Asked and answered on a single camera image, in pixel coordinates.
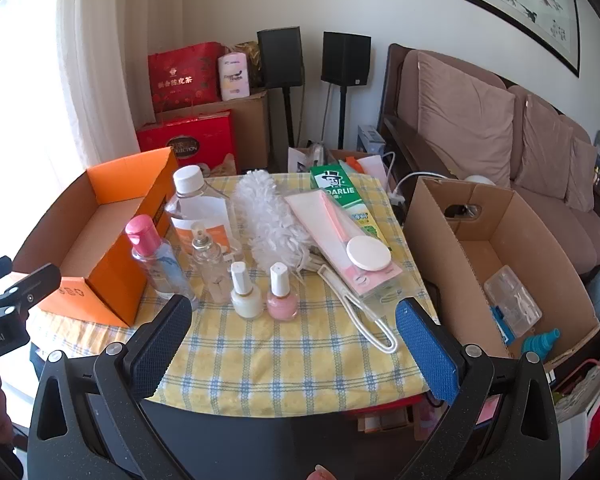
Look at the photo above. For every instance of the white shopping bag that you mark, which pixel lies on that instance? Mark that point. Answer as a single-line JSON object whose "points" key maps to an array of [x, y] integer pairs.
{"points": [[572, 410]]}

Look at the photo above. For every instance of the white round lamp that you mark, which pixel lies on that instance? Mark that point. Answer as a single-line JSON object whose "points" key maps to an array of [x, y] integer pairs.
{"points": [[477, 180]]}

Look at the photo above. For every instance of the pink white tissue pack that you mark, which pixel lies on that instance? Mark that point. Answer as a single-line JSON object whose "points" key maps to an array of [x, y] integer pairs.
{"points": [[234, 77]]}

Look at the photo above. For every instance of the red gift box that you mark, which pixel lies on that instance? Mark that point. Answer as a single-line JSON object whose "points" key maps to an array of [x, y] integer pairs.
{"points": [[190, 140]]}

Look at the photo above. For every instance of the brown sofa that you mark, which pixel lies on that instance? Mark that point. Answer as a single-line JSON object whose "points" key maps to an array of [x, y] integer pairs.
{"points": [[555, 220]]}

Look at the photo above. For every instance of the framed ink painting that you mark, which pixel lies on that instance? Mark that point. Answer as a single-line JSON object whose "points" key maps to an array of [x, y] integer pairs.
{"points": [[505, 0]]}

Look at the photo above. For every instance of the large brown sofa cushion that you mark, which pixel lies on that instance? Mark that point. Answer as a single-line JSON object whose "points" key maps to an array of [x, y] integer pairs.
{"points": [[462, 115]]}

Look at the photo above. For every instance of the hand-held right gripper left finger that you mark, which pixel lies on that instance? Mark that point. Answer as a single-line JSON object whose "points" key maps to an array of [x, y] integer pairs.
{"points": [[160, 346]]}

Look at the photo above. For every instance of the blue plastic item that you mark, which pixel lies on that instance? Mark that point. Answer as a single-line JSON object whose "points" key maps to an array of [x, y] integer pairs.
{"points": [[501, 325]]}

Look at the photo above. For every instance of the green yellow toothpaste box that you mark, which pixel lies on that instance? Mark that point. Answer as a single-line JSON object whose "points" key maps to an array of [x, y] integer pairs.
{"points": [[335, 185]]}

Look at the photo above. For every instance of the pink paper bag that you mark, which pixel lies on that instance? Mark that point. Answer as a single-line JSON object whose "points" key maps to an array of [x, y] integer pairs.
{"points": [[372, 166]]}

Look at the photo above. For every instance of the gold patterned bag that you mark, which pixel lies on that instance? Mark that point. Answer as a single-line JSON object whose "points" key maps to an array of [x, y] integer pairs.
{"points": [[252, 52]]}

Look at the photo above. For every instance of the pink nail polish bottle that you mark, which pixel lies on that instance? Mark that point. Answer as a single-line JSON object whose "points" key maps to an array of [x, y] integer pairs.
{"points": [[282, 305]]}

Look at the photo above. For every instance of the yellow plaid tablecloth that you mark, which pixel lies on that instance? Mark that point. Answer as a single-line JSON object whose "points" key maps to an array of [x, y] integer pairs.
{"points": [[290, 360]]}

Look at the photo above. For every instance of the large clear bottle orange label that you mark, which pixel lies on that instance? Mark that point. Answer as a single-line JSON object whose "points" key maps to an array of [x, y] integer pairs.
{"points": [[200, 210]]}

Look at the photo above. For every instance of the white fluffy duster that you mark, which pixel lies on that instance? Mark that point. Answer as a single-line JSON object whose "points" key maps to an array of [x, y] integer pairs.
{"points": [[265, 215]]}

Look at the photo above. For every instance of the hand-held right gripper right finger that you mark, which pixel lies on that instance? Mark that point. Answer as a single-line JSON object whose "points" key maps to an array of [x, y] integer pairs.
{"points": [[427, 351]]}

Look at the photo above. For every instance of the clear plastic case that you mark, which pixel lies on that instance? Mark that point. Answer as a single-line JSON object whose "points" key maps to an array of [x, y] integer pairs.
{"points": [[512, 300]]}

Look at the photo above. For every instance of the red gift bag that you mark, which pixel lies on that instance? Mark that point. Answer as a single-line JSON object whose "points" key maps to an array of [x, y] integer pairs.
{"points": [[182, 77]]}

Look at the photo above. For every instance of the medium brown sofa cushion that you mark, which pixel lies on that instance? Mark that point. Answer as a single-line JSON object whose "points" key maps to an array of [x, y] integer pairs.
{"points": [[542, 150]]}

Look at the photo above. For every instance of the small brown sofa cushion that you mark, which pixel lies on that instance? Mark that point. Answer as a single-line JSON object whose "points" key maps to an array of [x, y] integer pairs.
{"points": [[582, 175]]}

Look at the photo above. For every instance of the teal collapsible funnel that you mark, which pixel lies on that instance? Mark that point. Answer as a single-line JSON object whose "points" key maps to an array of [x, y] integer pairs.
{"points": [[537, 345]]}

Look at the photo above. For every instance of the small clear spray bottle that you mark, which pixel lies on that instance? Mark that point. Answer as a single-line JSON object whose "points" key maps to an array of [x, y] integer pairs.
{"points": [[210, 265]]}

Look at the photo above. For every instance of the orange cardboard box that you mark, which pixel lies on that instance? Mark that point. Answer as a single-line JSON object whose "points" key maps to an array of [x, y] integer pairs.
{"points": [[115, 280]]}

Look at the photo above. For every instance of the pink packaged bath brush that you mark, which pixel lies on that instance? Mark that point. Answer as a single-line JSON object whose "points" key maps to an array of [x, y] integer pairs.
{"points": [[330, 235]]}

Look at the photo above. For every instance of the clear bottle pink cap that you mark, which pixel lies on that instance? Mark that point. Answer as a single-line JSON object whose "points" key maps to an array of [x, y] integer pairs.
{"points": [[155, 260]]}

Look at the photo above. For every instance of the grey electronic device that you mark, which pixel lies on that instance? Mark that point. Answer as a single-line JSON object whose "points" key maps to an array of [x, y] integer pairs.
{"points": [[370, 137]]}

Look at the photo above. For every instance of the brown cardboard box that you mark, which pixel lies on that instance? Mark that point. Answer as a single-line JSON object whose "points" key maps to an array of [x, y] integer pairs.
{"points": [[445, 260]]}

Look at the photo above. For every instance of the white curtain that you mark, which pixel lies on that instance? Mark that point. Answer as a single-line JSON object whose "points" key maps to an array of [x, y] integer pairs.
{"points": [[110, 60]]}

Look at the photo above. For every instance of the black speaker on stand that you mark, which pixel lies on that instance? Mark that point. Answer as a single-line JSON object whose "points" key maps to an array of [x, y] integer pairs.
{"points": [[280, 57], [346, 57]]}

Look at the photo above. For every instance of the white paper bag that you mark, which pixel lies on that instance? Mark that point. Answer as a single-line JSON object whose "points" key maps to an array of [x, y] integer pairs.
{"points": [[300, 160]]}

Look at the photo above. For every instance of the plain brown storage carton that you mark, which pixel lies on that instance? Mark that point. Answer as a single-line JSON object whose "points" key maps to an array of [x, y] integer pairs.
{"points": [[252, 125]]}

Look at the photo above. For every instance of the white nail polish bottle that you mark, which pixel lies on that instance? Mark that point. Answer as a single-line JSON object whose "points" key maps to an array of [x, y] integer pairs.
{"points": [[246, 300]]}

